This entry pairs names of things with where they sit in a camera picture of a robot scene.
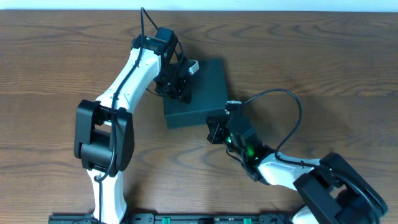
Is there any black gift box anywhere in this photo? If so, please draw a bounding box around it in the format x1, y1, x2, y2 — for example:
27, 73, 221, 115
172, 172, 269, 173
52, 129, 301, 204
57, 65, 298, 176
163, 58, 228, 129

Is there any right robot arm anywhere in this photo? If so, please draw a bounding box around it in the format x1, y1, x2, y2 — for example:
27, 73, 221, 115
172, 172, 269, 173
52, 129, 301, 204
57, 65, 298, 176
206, 101, 388, 223

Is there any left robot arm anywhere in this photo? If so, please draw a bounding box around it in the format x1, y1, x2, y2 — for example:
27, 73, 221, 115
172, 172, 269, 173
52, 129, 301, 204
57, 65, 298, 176
74, 27, 199, 223

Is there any right black cable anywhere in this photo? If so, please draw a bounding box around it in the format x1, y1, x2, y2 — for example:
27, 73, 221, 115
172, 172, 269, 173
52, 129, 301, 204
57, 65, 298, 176
225, 88, 380, 218

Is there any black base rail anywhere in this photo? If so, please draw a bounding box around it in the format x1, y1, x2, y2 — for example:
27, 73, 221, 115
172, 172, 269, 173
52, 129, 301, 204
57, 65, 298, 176
48, 213, 293, 224

